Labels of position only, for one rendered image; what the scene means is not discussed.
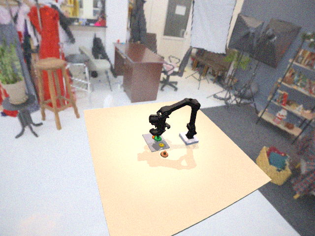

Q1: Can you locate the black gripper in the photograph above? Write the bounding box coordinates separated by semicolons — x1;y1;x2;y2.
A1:
149;122;170;137

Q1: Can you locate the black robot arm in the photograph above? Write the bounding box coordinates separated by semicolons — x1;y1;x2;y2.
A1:
149;98;201;140

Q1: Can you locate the green gear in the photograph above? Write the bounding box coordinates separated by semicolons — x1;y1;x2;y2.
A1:
154;135;162;142

